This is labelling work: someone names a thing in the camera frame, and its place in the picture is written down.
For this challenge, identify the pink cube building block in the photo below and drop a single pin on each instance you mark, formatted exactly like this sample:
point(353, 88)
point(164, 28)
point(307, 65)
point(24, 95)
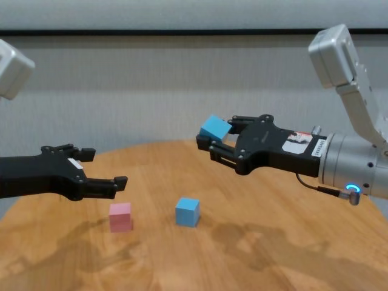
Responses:
point(120, 218)

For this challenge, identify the blue cube building block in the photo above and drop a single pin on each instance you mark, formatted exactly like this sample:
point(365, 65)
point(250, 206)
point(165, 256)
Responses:
point(215, 127)
point(186, 212)

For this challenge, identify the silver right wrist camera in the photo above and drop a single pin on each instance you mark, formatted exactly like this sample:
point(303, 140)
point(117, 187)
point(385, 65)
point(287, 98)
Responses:
point(333, 54)

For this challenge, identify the black wall rail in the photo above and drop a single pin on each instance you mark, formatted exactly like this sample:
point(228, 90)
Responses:
point(151, 31)

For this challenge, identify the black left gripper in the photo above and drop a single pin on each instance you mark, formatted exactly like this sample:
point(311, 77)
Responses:
point(39, 172)

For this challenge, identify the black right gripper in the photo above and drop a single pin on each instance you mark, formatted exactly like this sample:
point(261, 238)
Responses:
point(263, 145)

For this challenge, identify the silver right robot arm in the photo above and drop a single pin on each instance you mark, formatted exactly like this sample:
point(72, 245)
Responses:
point(351, 163)

